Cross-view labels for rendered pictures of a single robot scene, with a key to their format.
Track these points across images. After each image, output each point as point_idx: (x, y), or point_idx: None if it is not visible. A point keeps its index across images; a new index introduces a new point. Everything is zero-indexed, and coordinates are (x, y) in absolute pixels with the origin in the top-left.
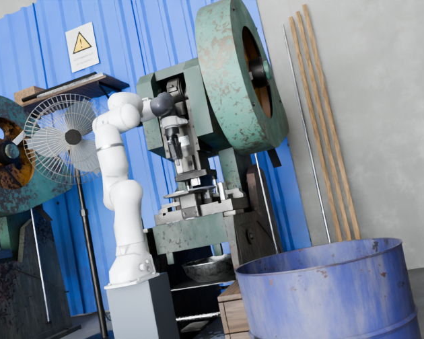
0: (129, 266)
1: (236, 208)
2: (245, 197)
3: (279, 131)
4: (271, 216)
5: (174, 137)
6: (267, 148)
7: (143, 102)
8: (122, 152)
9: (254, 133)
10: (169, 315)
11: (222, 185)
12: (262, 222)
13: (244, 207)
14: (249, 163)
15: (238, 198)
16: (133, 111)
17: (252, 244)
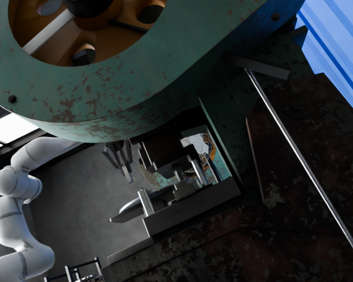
0: None
1: (163, 229)
2: (218, 183)
3: (201, 29)
4: None
5: (111, 142)
6: (129, 115)
7: (36, 145)
8: None
9: (60, 127)
10: None
11: (139, 195)
12: (275, 218)
13: (209, 208)
14: (289, 76)
15: (179, 203)
16: None
17: None
